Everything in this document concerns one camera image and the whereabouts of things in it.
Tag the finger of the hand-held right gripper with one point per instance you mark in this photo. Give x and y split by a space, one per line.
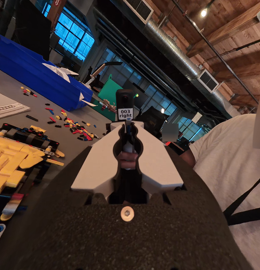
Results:
139 124
115 126

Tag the open instruction booklet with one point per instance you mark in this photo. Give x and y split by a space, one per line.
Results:
7 107

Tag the yellow black brick car model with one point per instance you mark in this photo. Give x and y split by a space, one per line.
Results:
11 156

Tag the blue pin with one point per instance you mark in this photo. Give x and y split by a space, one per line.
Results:
128 126

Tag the white wall vent grille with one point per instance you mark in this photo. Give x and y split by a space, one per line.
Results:
208 81
140 8

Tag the pile of small coloured pins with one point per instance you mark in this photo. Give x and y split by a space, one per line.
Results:
79 128

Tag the blue plastic bin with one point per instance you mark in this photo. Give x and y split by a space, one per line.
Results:
37 78

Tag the person's right hand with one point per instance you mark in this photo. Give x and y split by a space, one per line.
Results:
127 159

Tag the small brown brick model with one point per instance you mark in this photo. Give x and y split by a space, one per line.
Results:
108 106

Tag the large black screen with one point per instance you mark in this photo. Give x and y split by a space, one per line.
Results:
141 99

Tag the white hanging paper sign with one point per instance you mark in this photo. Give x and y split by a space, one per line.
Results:
197 117

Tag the ceiling spot lamp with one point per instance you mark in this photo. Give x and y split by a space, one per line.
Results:
203 13

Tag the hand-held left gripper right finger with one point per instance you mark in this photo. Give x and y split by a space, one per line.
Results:
161 166

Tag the crumpled white paper bags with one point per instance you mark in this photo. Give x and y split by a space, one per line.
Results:
60 70

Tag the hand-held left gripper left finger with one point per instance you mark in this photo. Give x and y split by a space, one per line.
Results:
94 166

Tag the metal ventilation duct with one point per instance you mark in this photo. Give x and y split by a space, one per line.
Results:
180 59

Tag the wooden post red sign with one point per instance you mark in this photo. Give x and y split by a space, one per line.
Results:
57 10

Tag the person's white shirt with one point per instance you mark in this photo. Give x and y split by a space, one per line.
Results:
227 168

